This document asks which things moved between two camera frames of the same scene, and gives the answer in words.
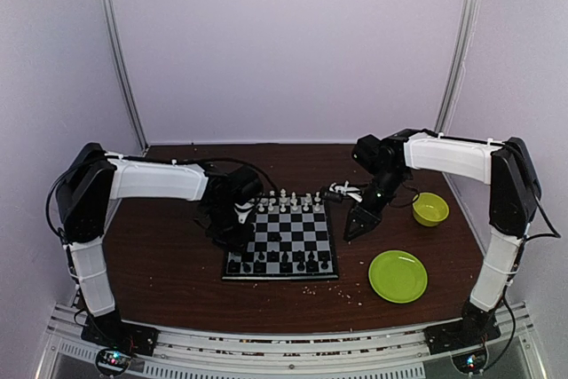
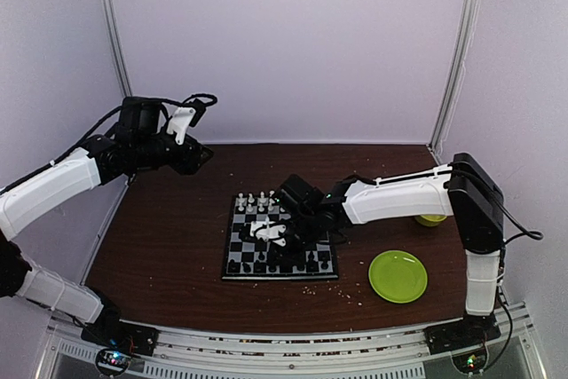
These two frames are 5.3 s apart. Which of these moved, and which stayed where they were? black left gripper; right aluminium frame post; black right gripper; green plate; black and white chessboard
Moved: black right gripper; black left gripper
Stayed: green plate; right aluminium frame post; black and white chessboard
